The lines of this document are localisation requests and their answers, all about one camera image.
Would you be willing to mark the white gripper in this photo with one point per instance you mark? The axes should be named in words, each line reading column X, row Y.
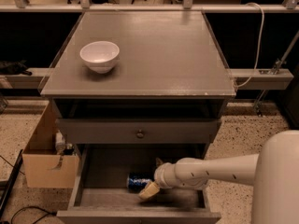
column 162, row 174

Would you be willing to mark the blue pepsi can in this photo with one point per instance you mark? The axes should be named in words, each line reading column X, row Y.
column 137, row 181

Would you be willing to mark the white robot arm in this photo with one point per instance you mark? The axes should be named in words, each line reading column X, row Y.
column 273, row 174

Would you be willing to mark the round metal drawer knob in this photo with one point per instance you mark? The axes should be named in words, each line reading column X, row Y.
column 140, row 134

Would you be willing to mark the open middle drawer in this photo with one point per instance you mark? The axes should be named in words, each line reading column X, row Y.
column 102, row 195

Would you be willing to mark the grey wooden drawer cabinet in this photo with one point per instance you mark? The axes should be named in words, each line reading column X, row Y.
column 169, row 68

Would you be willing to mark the closed top drawer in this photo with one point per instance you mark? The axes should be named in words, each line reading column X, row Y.
column 123, row 131

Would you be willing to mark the white bottle in box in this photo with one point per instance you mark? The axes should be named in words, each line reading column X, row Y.
column 59, row 143

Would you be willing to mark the cardboard box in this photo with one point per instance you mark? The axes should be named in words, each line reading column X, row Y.
column 44, row 167

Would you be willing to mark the white ceramic bowl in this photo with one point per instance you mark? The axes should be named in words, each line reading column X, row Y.
column 100, row 56

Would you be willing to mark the black bar on floor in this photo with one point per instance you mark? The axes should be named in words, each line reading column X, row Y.
column 6, row 186

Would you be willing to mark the black object on ledge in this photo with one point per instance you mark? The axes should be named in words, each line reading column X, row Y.
column 14, row 68

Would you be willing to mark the metal railing beam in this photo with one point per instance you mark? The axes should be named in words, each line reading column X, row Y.
column 110, row 7

